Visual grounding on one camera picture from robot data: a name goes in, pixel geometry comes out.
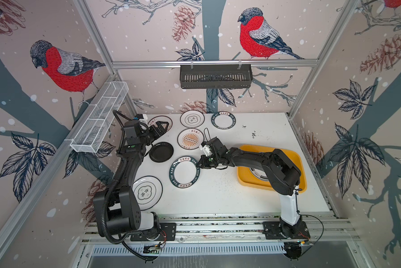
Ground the green lettered rim plate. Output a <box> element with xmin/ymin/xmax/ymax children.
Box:
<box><xmin>169</xmin><ymin>156</ymin><xmax>200</xmax><ymax>189</ymax></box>

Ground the orange sunburst plate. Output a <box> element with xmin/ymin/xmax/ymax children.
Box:
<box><xmin>249</xmin><ymin>167</ymin><xmax>268</xmax><ymax>182</ymax></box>
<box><xmin>147</xmin><ymin>116</ymin><xmax>173</xmax><ymax>132</ymax></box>
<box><xmin>177</xmin><ymin>128</ymin><xmax>204</xmax><ymax>150</ymax></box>

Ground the yellow plastic bin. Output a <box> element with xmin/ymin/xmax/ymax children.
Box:
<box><xmin>237</xmin><ymin>145</ymin><xmax>308</xmax><ymax>193</ymax></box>

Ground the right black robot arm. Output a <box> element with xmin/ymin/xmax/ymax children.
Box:
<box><xmin>197</xmin><ymin>137</ymin><xmax>311</xmax><ymax>240</ymax></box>

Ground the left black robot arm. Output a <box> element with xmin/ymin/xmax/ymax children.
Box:
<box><xmin>93</xmin><ymin>110</ymin><xmax>169</xmax><ymax>244</ymax></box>

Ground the small black plate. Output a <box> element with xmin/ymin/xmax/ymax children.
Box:
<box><xmin>149</xmin><ymin>142</ymin><xmax>174</xmax><ymax>163</ymax></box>

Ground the white plate grey emblem back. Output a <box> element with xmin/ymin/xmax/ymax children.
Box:
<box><xmin>180</xmin><ymin>110</ymin><xmax>205</xmax><ymax>128</ymax></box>

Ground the white plate grey emblem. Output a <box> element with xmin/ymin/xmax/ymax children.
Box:
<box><xmin>132</xmin><ymin>176</ymin><xmax>163</xmax><ymax>211</ymax></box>
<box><xmin>180</xmin><ymin>110</ymin><xmax>205</xmax><ymax>128</ymax></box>

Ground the dark green rim plate back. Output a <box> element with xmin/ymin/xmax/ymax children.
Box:
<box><xmin>211</xmin><ymin>111</ymin><xmax>236</xmax><ymax>130</ymax></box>

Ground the white plate grey emblem front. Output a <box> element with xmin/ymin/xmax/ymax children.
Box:
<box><xmin>132</xmin><ymin>176</ymin><xmax>163</xmax><ymax>211</ymax></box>

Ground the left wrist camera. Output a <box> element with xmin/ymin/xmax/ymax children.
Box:
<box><xmin>133</xmin><ymin>114</ymin><xmax>149</xmax><ymax>124</ymax></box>

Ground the white mesh wall shelf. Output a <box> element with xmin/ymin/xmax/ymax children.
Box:
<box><xmin>70</xmin><ymin>82</ymin><xmax>128</xmax><ymax>153</ymax></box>

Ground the black wire wall basket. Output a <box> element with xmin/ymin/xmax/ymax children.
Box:
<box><xmin>180</xmin><ymin>64</ymin><xmax>253</xmax><ymax>89</ymax></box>

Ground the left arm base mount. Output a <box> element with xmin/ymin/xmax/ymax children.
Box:
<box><xmin>130</xmin><ymin>223</ymin><xmax>176</xmax><ymax>242</ymax></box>

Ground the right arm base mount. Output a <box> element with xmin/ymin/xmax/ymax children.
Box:
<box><xmin>262</xmin><ymin>221</ymin><xmax>311</xmax><ymax>240</ymax></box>

